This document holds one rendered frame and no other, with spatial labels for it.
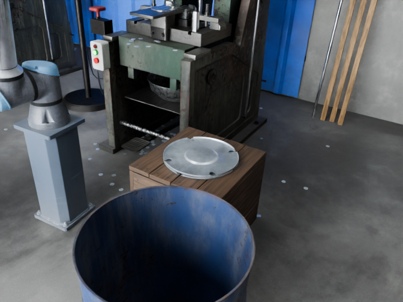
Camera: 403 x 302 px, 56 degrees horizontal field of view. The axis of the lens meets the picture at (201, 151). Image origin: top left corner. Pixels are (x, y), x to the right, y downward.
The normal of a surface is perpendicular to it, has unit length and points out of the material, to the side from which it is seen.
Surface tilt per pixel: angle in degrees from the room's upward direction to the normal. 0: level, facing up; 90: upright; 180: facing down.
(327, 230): 0
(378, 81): 90
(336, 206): 0
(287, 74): 90
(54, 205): 90
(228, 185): 0
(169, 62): 90
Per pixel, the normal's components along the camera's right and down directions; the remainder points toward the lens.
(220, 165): 0.04, -0.86
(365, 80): -0.52, 0.41
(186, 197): -0.20, 0.45
